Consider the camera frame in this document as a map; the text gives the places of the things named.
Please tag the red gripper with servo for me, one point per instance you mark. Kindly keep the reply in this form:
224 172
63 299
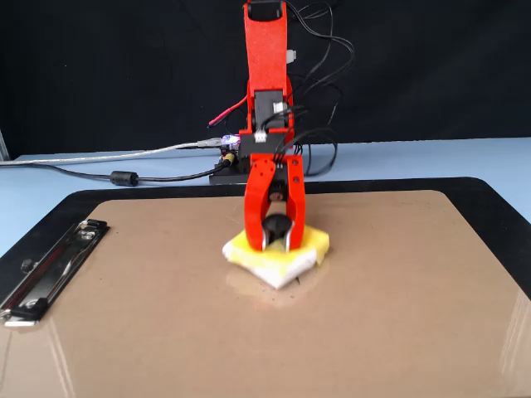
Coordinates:
281 182

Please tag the black controller board base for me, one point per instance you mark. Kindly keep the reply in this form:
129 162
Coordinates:
228 174

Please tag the yellow sponge with black knob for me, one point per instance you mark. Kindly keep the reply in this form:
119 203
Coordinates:
286 265

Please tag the black rectangular mat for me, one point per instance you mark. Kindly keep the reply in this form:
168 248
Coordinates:
373 184

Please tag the silver metal clipboard clip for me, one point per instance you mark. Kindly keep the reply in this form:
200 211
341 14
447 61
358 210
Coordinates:
54 273

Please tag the brown clipboard board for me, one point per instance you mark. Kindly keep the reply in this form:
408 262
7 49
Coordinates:
332 331

